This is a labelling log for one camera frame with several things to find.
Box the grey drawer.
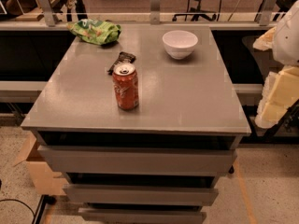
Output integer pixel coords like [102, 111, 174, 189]
[63, 184, 219, 206]
[78, 208, 206, 224]
[38, 146, 236, 176]

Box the red coke can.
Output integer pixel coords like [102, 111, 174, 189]
[112, 63, 139, 110]

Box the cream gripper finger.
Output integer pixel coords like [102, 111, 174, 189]
[255, 65, 299, 129]
[253, 27, 276, 51]

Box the metal railing post left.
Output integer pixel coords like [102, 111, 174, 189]
[37, 0, 56, 27]

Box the middle grey drawer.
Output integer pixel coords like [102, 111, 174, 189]
[63, 184, 219, 206]

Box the white ceramic bowl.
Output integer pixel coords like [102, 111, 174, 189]
[163, 30, 198, 60]

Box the metal railing post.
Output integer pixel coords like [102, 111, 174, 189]
[149, 0, 160, 24]
[37, 0, 56, 27]
[255, 0, 277, 26]

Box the cardboard box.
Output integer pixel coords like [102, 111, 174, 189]
[13, 133, 67, 196]

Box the dark snack bar wrapper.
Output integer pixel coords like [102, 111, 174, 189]
[107, 51, 136, 76]

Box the green chip bag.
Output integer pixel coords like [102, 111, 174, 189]
[66, 19, 121, 45]

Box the metal railing post right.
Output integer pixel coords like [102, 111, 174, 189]
[255, 0, 277, 26]

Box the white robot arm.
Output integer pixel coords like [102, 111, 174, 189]
[253, 1, 299, 129]

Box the bottom grey drawer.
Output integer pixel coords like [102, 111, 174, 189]
[78, 208, 206, 224]

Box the top grey drawer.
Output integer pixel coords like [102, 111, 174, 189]
[38, 146, 236, 176]

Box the black floor cable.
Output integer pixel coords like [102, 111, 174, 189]
[0, 197, 37, 224]

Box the metal railing post middle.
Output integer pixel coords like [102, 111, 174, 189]
[149, 0, 160, 24]

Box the grey drawer cabinet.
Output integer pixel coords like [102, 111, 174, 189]
[22, 24, 249, 213]

